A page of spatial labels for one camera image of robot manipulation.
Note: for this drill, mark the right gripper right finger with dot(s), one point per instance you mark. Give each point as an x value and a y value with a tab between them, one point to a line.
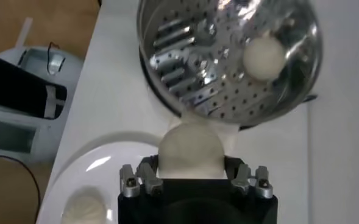
252	182

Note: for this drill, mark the white robot base with screen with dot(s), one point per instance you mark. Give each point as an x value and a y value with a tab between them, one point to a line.
13	137

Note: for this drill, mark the white steamed baozi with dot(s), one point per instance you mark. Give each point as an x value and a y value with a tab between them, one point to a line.
84	210
191	146
263	59

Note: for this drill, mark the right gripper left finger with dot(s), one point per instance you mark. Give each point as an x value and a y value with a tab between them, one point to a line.
144	182

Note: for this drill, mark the stainless steel steamer basket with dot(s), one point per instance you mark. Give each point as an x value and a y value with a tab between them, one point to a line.
182	45

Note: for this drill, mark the white round plate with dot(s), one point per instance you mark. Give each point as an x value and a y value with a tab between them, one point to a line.
100	164

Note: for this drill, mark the black robot column with tape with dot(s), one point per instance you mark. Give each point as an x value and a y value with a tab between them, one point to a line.
14	85

